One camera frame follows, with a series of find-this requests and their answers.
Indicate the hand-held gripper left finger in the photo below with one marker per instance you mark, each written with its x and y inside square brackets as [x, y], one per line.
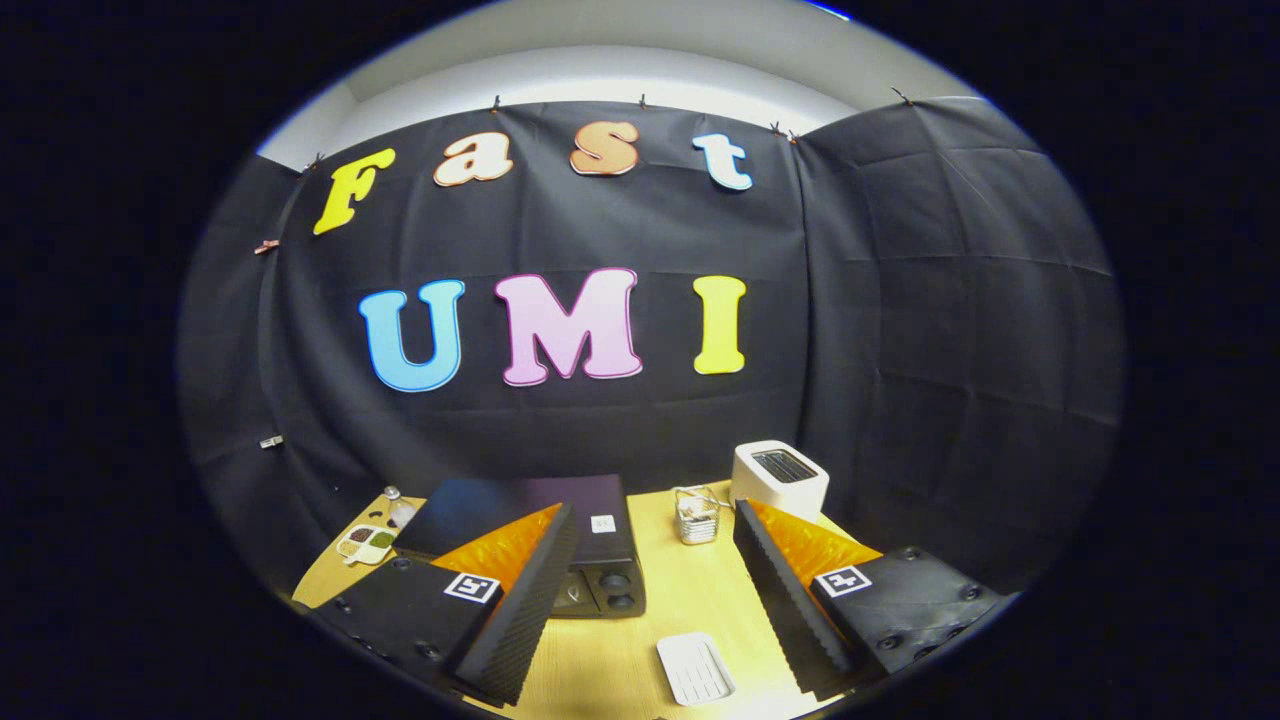
[525, 620]

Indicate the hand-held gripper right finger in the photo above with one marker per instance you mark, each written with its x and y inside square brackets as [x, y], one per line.
[780, 600]

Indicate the black toaster oven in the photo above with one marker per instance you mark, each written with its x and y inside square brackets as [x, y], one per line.
[590, 500]

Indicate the white bread toaster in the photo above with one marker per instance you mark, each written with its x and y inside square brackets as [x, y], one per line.
[775, 495]

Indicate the white ribbed tray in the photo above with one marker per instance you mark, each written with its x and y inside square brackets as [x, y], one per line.
[695, 668]

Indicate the clear plastic bottle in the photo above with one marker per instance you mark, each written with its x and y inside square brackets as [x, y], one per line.
[402, 515]

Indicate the white divided seasoning dish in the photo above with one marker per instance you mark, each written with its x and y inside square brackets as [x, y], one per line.
[365, 545]

